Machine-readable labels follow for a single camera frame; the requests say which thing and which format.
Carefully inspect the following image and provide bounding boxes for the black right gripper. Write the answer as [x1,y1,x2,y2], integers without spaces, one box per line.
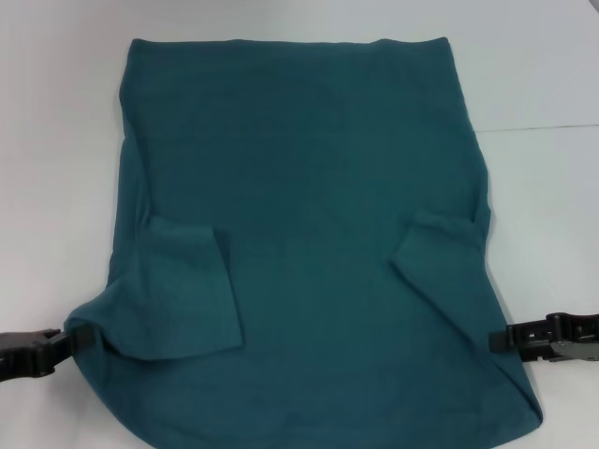
[488,312,599,365]

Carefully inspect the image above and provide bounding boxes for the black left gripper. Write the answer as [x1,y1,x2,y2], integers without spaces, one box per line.
[0,326,95,383]

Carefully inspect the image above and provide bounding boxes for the teal blue shirt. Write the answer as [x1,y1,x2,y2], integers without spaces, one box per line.
[62,36,545,449]

